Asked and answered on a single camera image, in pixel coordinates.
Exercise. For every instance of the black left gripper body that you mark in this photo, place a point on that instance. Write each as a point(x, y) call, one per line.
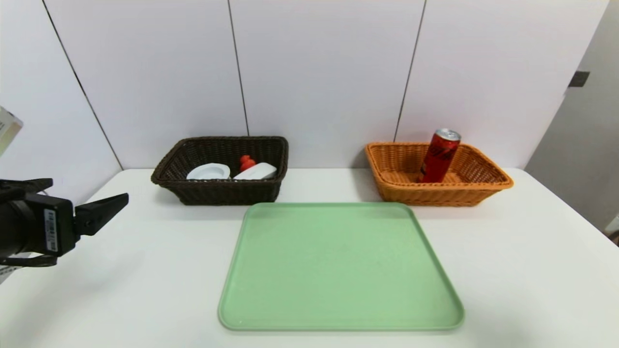
point(54, 230)

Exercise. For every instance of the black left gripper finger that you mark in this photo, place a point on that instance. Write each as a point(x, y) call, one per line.
point(96, 215)
point(24, 186)

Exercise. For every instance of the white round vented container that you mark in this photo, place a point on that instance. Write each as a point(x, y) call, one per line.
point(208, 171)

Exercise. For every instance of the red rubber duck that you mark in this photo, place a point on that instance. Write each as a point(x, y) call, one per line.
point(247, 163)

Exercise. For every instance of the white rectangular deli case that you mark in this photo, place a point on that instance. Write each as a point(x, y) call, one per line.
point(258, 171)

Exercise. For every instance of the red cola can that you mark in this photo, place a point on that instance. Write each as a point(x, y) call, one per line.
point(440, 154)

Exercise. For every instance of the dark brown wicker basket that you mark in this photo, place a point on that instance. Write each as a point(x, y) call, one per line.
point(217, 193)

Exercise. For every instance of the orange wicker basket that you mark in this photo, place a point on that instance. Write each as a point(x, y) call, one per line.
point(464, 193)

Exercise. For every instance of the green plastic tray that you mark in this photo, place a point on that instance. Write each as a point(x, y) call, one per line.
point(338, 270)

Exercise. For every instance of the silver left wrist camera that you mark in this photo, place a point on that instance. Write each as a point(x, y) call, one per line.
point(8, 130)

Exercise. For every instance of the dark wall fixture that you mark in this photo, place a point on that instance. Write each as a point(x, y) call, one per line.
point(578, 79)

